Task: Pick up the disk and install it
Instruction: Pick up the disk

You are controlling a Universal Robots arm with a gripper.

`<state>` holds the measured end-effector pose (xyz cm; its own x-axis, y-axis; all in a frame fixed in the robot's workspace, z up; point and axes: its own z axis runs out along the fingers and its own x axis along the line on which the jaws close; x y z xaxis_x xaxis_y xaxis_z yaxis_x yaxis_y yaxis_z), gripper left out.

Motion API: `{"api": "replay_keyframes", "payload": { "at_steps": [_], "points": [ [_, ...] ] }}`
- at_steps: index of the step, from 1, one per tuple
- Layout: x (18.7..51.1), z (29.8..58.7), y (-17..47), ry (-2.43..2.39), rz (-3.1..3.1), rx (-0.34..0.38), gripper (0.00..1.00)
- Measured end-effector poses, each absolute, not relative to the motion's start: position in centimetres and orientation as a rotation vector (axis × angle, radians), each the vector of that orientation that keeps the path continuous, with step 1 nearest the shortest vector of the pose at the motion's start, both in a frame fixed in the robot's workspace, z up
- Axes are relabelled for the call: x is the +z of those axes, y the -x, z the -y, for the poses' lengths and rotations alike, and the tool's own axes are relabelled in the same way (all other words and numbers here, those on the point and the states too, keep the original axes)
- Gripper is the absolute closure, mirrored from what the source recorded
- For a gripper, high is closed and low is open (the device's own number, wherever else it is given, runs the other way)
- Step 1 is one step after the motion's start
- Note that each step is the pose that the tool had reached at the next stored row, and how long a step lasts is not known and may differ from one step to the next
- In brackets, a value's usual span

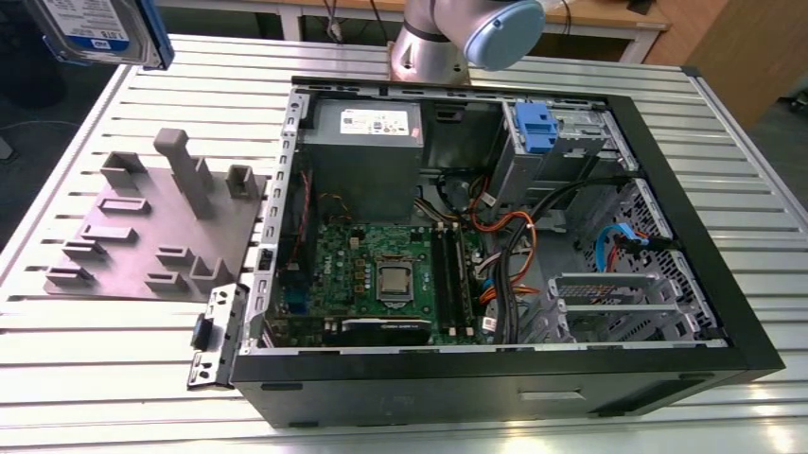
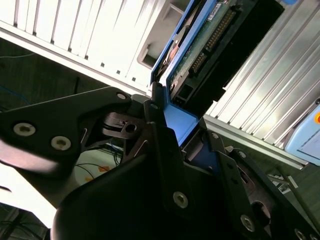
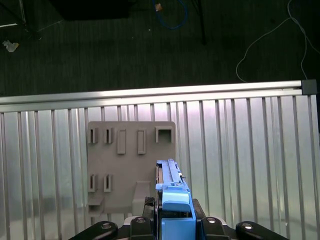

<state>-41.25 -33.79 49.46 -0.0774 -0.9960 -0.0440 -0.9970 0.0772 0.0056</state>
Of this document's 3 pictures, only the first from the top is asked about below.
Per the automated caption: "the silver CPU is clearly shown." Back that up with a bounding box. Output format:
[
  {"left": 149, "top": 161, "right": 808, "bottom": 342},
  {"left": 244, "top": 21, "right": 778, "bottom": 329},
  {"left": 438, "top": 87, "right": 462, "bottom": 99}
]
[{"left": 377, "top": 266, "right": 411, "bottom": 293}]

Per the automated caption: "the orange wire bundle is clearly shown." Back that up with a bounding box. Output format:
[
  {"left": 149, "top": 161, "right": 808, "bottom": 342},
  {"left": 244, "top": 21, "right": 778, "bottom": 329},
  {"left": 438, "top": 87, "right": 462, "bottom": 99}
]
[{"left": 472, "top": 210, "right": 542, "bottom": 308}]

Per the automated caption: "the metal disk bay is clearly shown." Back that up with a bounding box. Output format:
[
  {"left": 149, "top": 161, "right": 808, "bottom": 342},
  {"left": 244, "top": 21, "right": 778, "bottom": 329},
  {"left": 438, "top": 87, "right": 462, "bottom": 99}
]
[{"left": 544, "top": 271, "right": 707, "bottom": 344}]

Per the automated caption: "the green motherboard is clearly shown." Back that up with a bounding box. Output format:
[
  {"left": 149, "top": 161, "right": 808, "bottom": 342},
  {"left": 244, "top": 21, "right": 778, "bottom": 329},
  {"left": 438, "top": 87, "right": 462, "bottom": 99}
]
[{"left": 267, "top": 221, "right": 499, "bottom": 346}]

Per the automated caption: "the blue black latch knob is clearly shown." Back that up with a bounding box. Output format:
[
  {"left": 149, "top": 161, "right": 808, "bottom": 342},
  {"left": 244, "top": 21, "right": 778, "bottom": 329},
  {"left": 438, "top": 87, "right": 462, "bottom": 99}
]
[{"left": 190, "top": 313, "right": 216, "bottom": 351}]

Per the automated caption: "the wooden cabinet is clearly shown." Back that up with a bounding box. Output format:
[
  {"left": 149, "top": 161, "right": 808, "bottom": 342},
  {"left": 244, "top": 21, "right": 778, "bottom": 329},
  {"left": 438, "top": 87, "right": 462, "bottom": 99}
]
[{"left": 642, "top": 0, "right": 808, "bottom": 127}]

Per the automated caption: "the black open PC case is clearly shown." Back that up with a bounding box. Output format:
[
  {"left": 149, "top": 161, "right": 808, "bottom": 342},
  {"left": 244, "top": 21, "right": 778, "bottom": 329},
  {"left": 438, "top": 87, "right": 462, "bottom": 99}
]
[{"left": 229, "top": 74, "right": 786, "bottom": 429}]

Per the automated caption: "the grey parts rack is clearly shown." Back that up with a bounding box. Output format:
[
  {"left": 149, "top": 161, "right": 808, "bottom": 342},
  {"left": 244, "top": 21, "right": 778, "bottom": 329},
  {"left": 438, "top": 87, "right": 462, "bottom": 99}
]
[{"left": 40, "top": 127, "right": 269, "bottom": 304}]

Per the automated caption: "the blue plastic drive bracket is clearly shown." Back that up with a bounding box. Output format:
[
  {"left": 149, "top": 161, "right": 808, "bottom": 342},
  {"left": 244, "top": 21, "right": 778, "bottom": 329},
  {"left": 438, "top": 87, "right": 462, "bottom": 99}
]
[{"left": 514, "top": 101, "right": 560, "bottom": 155}]

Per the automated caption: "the wooden desk white frame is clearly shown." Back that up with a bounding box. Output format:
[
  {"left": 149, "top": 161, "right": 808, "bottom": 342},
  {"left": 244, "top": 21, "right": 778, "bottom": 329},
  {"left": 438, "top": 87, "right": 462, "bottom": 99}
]
[{"left": 251, "top": 0, "right": 671, "bottom": 65}]

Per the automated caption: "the silver metal drive cage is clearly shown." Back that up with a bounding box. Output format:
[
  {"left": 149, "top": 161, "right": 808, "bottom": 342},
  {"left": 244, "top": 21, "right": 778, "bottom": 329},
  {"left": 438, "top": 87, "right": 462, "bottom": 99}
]
[{"left": 488, "top": 98, "right": 635, "bottom": 209}]

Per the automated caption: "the blue data wire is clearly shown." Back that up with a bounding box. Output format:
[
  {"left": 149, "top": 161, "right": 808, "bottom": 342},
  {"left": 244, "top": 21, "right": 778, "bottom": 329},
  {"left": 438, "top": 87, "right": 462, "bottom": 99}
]
[{"left": 591, "top": 224, "right": 651, "bottom": 274}]

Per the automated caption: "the grey power supply unit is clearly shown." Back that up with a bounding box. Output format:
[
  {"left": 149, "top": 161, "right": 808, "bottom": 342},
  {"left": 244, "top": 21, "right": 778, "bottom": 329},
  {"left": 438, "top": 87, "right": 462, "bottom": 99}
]
[{"left": 295, "top": 98, "right": 426, "bottom": 226}]

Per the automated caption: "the metal slot retainer bracket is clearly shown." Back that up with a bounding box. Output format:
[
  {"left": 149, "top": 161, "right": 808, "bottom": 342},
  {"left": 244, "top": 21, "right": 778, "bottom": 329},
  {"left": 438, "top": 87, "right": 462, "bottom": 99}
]
[{"left": 186, "top": 282, "right": 248, "bottom": 390}]

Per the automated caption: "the black RAM stick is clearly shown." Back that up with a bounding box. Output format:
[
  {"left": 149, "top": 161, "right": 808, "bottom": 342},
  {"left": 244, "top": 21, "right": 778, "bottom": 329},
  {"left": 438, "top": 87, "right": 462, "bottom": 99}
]
[{"left": 448, "top": 222, "right": 474, "bottom": 332}]

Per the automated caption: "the black power wire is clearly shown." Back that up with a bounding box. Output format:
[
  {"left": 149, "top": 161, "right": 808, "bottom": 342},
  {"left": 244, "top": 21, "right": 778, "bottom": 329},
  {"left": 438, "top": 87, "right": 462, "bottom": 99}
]
[{"left": 614, "top": 234, "right": 681, "bottom": 254}]

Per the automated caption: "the hard disk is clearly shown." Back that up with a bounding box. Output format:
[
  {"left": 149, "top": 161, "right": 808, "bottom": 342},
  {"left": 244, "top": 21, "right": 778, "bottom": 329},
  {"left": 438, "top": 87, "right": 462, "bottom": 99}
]
[{"left": 40, "top": 0, "right": 176, "bottom": 72}]

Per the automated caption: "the black graphics card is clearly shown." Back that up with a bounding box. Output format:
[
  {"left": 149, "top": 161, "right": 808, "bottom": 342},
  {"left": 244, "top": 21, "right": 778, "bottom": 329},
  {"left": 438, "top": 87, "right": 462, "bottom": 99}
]
[{"left": 320, "top": 316, "right": 434, "bottom": 349}]

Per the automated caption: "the CPU socket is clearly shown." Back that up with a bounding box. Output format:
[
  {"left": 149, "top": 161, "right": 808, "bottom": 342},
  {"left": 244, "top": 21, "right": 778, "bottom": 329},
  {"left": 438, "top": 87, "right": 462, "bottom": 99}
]
[{"left": 371, "top": 253, "right": 419, "bottom": 311}]

